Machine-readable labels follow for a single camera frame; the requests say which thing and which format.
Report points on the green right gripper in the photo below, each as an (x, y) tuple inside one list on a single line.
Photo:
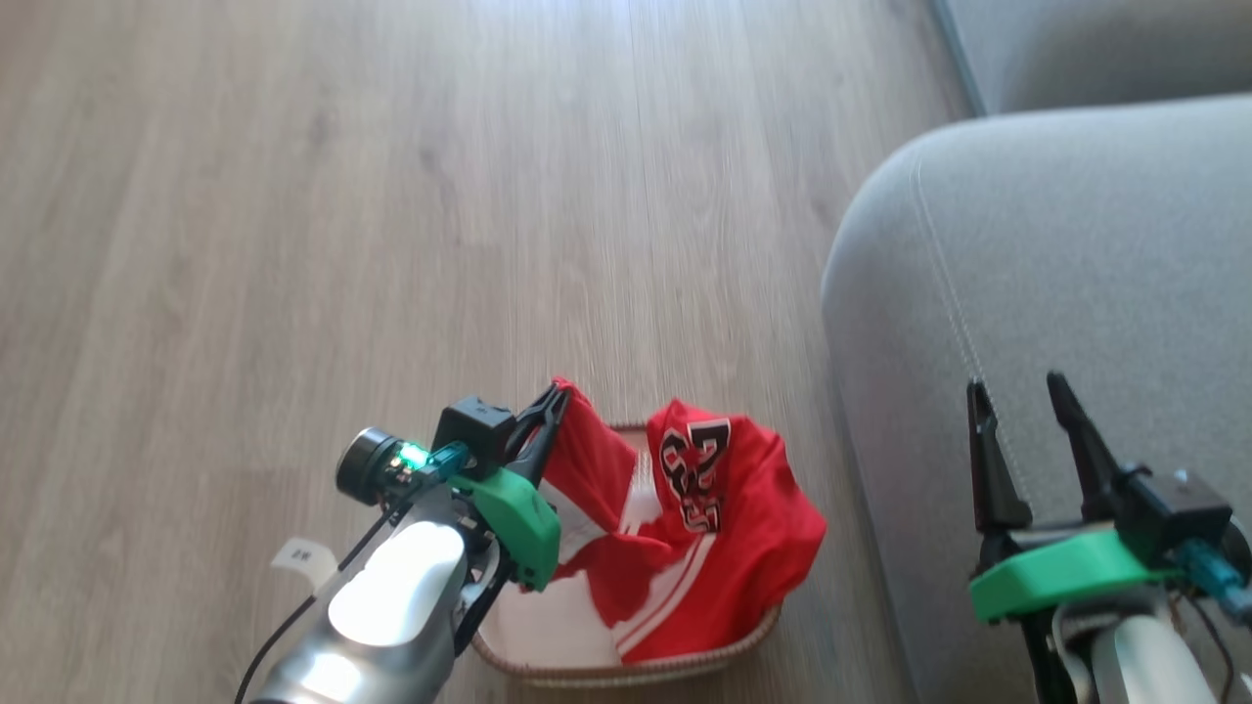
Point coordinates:
[(1056, 577)]

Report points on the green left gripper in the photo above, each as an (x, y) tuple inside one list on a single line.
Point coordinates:
[(518, 518)]

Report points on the red white basketball jersey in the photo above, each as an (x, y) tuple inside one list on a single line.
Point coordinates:
[(704, 548)]

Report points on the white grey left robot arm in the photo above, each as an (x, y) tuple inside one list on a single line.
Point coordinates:
[(391, 596)]

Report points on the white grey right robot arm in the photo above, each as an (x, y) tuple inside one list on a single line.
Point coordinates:
[(1135, 655)]

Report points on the white woven laundry basket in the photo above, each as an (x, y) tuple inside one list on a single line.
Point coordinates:
[(548, 626)]

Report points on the grey sofa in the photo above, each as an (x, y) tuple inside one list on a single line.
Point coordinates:
[(1056, 293)]

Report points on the black cylindrical lens module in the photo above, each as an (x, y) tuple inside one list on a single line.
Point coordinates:
[(364, 466)]

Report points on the white paper tag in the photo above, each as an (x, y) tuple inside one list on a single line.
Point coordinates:
[(303, 562)]

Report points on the grey fabric sofa section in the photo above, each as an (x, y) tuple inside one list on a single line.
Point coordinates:
[(1095, 49)]

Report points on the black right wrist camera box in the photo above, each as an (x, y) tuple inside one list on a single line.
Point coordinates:
[(1179, 513)]

